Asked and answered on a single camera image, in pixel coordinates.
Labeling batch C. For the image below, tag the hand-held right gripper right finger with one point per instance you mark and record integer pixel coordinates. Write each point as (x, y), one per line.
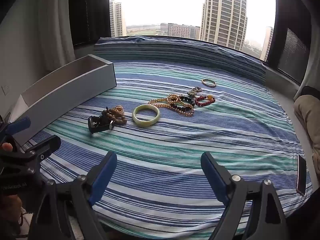
(215, 177)

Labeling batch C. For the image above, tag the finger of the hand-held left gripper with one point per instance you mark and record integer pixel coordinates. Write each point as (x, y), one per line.
(46, 144)
(18, 125)

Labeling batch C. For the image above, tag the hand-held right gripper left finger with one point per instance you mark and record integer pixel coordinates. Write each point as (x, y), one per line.
(102, 177)

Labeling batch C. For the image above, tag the long grey cardboard box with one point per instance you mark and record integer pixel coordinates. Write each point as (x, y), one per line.
(75, 90)

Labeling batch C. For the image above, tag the person's left hand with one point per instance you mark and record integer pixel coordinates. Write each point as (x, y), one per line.
(5, 147)

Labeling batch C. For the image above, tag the black wristwatch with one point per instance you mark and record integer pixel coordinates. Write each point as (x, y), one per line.
(96, 127)

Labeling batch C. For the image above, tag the blue green striped bedsheet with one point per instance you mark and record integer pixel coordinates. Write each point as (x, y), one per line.
(175, 137)

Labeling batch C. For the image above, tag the pale green jade bangle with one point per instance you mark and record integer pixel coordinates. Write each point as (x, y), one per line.
(146, 124)

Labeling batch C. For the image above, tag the dark smartphone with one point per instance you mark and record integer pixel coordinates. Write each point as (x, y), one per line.
(301, 177)

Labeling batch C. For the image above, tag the metal keyring clasp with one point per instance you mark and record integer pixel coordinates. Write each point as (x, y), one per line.
(192, 93)

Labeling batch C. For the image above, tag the thin green gold bangle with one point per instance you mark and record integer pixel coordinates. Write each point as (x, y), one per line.
(203, 81)

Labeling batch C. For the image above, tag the white curtain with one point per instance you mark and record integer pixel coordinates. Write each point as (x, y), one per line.
(60, 37)

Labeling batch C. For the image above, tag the dark curtain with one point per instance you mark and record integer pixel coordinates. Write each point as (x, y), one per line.
(80, 12)

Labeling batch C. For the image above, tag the dark purple cloth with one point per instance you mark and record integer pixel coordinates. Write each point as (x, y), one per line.
(311, 90)

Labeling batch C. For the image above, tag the beige apartment building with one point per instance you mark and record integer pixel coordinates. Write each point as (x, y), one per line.
(117, 18)

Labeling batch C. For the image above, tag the narrow beige building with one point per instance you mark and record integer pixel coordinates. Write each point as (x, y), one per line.
(267, 42)

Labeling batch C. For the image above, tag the grey window blind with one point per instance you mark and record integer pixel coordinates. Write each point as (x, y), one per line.
(295, 52)

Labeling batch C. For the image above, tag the low wide building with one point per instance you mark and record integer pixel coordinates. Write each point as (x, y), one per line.
(180, 30)

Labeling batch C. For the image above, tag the tall beige tower building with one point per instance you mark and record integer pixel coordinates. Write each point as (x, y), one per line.
(222, 17)

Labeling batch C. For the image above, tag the white wall socket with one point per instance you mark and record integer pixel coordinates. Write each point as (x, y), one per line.
(5, 89)

